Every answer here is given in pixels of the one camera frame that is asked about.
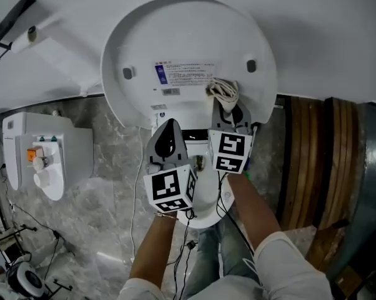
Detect gold bracelet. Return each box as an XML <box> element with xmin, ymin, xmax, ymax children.
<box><xmin>153</xmin><ymin>211</ymin><xmax>179</xmax><ymax>221</ymax></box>

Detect person's jeans legs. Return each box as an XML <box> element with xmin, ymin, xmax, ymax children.
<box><xmin>183</xmin><ymin>217</ymin><xmax>257</xmax><ymax>296</ymax></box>

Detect small white bottle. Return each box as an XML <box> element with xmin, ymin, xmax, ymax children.
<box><xmin>32</xmin><ymin>156</ymin><xmax>50</xmax><ymax>170</ymax></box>

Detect wooden pallet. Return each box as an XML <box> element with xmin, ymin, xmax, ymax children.
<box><xmin>277</xmin><ymin>95</ymin><xmax>373</xmax><ymax>296</ymax></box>

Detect white paper cup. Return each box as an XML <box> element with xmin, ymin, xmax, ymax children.
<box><xmin>33</xmin><ymin>169</ymin><xmax>59</xmax><ymax>189</ymax></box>

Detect black toilet paper holder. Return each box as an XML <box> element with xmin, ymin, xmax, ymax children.
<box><xmin>0</xmin><ymin>0</ymin><xmax>37</xmax><ymax>63</ymax></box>

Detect black tripod stand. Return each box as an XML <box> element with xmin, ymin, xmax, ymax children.
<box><xmin>0</xmin><ymin>225</ymin><xmax>37</xmax><ymax>262</ymax></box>

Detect white smart toilet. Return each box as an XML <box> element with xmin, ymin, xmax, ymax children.
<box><xmin>150</xmin><ymin>111</ymin><xmax>235</xmax><ymax>229</ymax></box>

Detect white toilet with tank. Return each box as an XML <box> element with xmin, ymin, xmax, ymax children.
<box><xmin>2</xmin><ymin>111</ymin><xmax>94</xmax><ymax>202</ymax></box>

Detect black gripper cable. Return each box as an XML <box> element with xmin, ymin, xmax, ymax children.
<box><xmin>166</xmin><ymin>209</ymin><xmax>197</xmax><ymax>300</ymax></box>
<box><xmin>215</xmin><ymin>171</ymin><xmax>256</xmax><ymax>259</ymax></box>

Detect person's left forearm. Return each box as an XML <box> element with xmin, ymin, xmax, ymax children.
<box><xmin>128</xmin><ymin>212</ymin><xmax>179</xmax><ymax>289</ymax></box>

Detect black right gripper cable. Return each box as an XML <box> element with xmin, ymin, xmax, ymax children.
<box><xmin>215</xmin><ymin>171</ymin><xmax>256</xmax><ymax>259</ymax></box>

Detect white round fan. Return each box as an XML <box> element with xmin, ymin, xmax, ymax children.
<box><xmin>5</xmin><ymin>259</ymin><xmax>47</xmax><ymax>298</ymax></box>

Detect person's right forearm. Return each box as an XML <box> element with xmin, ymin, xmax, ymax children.
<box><xmin>227</xmin><ymin>173</ymin><xmax>282</xmax><ymax>253</ymax></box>

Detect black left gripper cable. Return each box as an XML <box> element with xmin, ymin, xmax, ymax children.
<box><xmin>166</xmin><ymin>209</ymin><xmax>197</xmax><ymax>300</ymax></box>

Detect orange box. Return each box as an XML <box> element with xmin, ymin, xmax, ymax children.
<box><xmin>26</xmin><ymin>147</ymin><xmax>45</xmax><ymax>163</ymax></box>

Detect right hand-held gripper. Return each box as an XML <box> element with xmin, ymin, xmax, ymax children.
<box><xmin>207</xmin><ymin>97</ymin><xmax>254</xmax><ymax>175</ymax></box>

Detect black floor cable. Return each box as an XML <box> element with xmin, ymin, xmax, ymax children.
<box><xmin>0</xmin><ymin>173</ymin><xmax>64</xmax><ymax>281</ymax></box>

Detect beige wiping cloth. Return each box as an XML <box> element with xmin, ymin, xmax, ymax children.
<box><xmin>205</xmin><ymin>77</ymin><xmax>240</xmax><ymax>115</ymax></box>

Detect white toilet paper roll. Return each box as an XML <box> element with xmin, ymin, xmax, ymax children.
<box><xmin>10</xmin><ymin>25</ymin><xmax>56</xmax><ymax>54</ymax></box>

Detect white power cable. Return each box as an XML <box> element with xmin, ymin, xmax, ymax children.
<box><xmin>130</xmin><ymin>126</ymin><xmax>145</xmax><ymax>262</ymax></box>

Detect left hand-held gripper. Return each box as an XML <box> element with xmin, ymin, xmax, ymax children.
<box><xmin>143</xmin><ymin>118</ymin><xmax>198</xmax><ymax>214</ymax></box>

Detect person's white shirt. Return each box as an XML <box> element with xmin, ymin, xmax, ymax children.
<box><xmin>117</xmin><ymin>231</ymin><xmax>332</xmax><ymax>300</ymax></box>

